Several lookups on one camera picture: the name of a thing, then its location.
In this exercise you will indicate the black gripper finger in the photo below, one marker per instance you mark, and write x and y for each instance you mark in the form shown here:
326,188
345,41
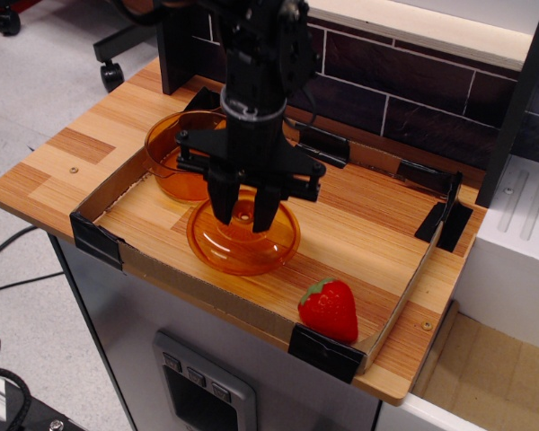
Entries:
266,204
223,190

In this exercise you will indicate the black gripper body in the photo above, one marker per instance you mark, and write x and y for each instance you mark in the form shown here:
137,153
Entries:
256,154

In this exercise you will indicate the amber glass pot lid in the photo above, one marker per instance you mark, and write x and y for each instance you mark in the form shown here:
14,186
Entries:
235,248

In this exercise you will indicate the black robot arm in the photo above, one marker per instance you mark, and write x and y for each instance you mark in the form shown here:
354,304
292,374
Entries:
269,56

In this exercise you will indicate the red toy strawberry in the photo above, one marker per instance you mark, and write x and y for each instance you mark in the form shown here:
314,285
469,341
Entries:
328,307

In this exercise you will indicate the dark shelf upright left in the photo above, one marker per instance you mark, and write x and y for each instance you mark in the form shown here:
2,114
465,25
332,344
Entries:
187,46

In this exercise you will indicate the dark shelf upright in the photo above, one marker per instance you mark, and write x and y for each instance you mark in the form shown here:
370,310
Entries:
187,46
521,97

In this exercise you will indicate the black caster wheel base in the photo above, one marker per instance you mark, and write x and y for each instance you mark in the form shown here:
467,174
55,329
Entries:
118,43

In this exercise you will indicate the cardboard fence with black tape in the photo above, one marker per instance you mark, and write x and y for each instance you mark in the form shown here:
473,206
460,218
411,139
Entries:
396,233

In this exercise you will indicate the light wooden shelf board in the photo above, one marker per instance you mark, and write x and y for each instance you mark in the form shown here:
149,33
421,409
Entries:
460,37

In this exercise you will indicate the grey control panel with buttons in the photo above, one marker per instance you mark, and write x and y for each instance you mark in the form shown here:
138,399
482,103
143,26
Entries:
202,394

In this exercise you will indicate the white sink drainboard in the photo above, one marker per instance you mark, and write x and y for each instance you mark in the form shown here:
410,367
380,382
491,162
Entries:
512,220

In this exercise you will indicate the black caster wheel top left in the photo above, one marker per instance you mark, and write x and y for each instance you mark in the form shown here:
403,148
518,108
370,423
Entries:
10,23

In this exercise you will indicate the dark shelf upright right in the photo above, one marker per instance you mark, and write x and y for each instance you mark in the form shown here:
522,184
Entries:
521,97

